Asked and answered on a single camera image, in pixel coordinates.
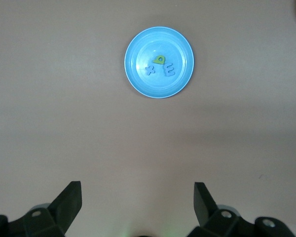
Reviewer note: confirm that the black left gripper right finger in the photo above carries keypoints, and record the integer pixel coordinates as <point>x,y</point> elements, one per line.
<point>204,209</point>

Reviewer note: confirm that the green foam letter b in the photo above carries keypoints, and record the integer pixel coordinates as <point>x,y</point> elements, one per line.
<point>156,60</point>

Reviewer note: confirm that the blue foam letter x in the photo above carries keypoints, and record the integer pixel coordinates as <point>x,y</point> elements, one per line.
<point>150,70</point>

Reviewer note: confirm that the blue plate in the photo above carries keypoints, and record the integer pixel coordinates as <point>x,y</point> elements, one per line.
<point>160,86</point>

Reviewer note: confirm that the brown table mat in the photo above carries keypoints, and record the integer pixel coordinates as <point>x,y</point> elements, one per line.
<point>51,98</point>

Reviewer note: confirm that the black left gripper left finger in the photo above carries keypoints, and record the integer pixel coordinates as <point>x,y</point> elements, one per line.
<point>64,209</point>

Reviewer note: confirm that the blue foam letter m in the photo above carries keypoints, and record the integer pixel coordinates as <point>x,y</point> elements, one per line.
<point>169,69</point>

